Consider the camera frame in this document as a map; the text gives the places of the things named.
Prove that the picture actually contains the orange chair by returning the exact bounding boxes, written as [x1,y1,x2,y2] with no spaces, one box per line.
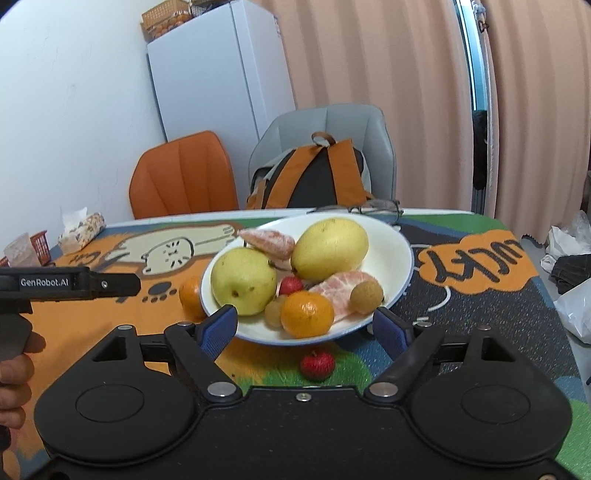
[128,131,239,219]

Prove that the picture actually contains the red plastic basket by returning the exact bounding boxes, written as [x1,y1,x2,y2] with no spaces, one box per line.
[1,231,51,267]

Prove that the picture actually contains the large yellow pear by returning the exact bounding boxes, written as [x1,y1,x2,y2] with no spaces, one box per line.
[290,217,369,282]

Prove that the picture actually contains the person left hand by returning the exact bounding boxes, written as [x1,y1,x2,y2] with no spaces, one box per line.
[0,332,46,429]

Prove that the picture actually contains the brown longan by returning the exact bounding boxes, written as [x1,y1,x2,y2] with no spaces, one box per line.
[349,280,384,315]
[263,295,287,329]

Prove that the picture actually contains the pink curtain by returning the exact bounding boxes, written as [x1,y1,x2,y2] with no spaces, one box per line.
[262,0,473,211]
[486,1,590,241]

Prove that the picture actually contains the pink curtain right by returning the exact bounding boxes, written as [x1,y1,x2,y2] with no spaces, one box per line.
[486,1,590,241]

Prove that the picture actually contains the wicker basket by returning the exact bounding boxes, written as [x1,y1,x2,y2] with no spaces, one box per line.
[141,0,192,41]

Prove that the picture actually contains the eyeglasses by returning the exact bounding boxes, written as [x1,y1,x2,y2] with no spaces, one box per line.
[311,199,404,226]

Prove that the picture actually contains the clear plastic cup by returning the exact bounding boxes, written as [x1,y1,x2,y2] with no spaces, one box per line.
[4,233,40,267]

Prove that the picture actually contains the orange and black backpack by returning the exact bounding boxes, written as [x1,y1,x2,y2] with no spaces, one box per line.
[246,131,374,210]

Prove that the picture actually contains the grey chair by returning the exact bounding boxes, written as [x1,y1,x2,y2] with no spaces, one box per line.
[246,104,400,212]

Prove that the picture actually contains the white refrigerator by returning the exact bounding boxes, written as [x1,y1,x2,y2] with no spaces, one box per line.
[146,0,297,163]

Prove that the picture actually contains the tissue box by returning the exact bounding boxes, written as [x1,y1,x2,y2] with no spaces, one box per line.
[58,207,105,255]

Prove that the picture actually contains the colourful cat table mat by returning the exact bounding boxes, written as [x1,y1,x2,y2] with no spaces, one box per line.
[1,210,590,479]

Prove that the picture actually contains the green yellow pear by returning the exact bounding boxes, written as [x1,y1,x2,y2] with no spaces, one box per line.
[211,247,277,316]

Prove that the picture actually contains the white plastic bag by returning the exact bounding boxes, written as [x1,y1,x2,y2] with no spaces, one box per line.
[540,210,591,273]

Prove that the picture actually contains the pink curtain left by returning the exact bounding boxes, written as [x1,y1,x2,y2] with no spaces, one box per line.
[262,0,473,211]

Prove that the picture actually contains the red lychee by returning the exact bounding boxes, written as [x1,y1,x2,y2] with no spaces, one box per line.
[279,276,304,296]
[300,351,335,382]

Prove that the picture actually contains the white ceramic plate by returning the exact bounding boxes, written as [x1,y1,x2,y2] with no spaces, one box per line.
[200,212,416,347]

